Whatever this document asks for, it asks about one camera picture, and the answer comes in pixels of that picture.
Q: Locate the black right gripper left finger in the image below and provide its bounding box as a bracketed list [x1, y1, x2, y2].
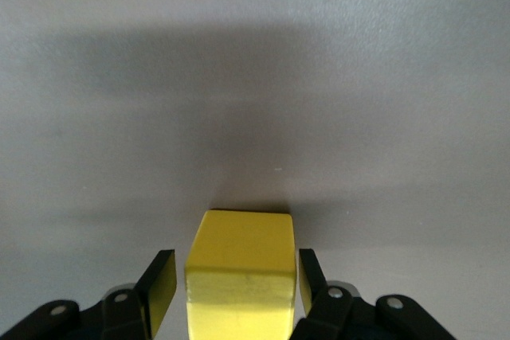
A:
[0, 249, 179, 340]

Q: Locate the yellow wooden block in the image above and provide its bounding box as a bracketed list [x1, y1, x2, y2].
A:
[183, 208, 296, 340]

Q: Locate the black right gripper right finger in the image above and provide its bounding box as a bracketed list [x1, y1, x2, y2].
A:
[292, 248, 456, 340]

